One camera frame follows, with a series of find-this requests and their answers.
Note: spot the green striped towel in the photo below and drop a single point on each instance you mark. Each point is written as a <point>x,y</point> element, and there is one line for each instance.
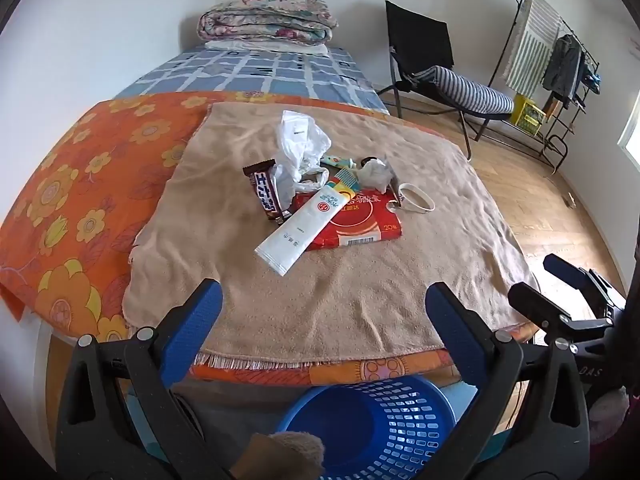
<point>532,40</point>

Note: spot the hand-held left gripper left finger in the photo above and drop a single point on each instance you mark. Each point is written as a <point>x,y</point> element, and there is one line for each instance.
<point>195,320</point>

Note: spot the yellow plastic crate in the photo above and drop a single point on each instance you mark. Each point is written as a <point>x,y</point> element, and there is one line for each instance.
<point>530,115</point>

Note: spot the black clothes rack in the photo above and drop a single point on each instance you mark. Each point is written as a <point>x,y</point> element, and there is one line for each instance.
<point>563,155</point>

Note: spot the teal cloth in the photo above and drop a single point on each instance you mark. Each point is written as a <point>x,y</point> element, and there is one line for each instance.
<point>137,425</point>

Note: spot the blue checked bedsheet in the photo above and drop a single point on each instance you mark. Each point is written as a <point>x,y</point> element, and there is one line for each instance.
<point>250,72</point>

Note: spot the orange floral bedsheet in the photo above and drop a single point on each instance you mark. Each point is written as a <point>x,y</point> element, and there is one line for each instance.
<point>75,185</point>

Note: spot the window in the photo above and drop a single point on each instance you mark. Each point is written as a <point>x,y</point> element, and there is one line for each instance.
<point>631,135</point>

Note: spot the striped cushion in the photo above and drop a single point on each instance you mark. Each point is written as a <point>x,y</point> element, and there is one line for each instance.
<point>475,92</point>

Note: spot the white plastic bag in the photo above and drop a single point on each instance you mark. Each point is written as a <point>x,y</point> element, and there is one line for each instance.
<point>297,140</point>

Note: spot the blue plastic basket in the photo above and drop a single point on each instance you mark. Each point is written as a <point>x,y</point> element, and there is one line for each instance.
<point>375,425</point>

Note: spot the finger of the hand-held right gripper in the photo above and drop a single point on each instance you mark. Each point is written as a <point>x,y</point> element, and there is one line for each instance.
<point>570,270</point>
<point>540,305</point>

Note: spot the dark hanging jacket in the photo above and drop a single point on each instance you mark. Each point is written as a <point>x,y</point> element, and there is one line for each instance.
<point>562,67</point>

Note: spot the long white packet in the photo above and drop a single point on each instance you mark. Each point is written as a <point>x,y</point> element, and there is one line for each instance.
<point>300,230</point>

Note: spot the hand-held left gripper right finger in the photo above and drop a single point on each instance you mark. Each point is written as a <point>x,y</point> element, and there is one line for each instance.
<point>455,330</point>

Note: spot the red medicine box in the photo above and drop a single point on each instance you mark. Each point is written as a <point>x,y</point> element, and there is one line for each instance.
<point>360,220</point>

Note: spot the tan fleece blanket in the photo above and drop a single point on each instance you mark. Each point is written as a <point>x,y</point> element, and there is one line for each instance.
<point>350,285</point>

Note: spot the brown chocolate bar wrapper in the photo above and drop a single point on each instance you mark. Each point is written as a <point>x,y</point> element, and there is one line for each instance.
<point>265,190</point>

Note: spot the black folding chair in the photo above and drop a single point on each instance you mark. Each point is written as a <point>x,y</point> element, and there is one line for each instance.
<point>420,35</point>

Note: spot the small colourful tube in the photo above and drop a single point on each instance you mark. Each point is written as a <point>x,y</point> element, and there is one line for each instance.
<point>337,161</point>

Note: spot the folded floral quilt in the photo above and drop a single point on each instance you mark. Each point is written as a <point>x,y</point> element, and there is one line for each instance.
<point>265,22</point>

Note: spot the brown fuzzy cloth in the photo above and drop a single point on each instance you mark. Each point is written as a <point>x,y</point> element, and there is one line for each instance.
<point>285,455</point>

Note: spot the white cup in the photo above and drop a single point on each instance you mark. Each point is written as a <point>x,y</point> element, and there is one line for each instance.
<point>417,197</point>

